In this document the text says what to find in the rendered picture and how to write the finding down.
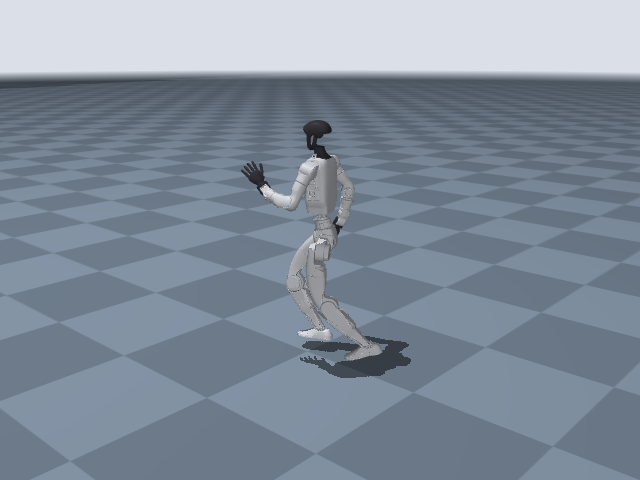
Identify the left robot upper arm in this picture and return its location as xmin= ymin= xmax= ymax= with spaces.
xmin=283 ymin=162 xmax=319 ymax=211

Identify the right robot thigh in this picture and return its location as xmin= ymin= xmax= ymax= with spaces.
xmin=287 ymin=235 xmax=314 ymax=291

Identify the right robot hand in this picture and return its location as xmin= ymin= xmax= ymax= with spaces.
xmin=333 ymin=216 xmax=343 ymax=235

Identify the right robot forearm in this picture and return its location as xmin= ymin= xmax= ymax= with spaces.
xmin=336 ymin=195 xmax=353 ymax=226

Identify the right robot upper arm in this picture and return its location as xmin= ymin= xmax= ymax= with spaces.
xmin=332 ymin=155 xmax=355 ymax=198

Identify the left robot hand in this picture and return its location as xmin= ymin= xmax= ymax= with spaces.
xmin=241 ymin=161 xmax=271 ymax=195

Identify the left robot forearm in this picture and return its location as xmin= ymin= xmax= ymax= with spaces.
xmin=259 ymin=184 xmax=291 ymax=208

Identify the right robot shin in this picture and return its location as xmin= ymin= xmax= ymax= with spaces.
xmin=286 ymin=281 xmax=325 ymax=331

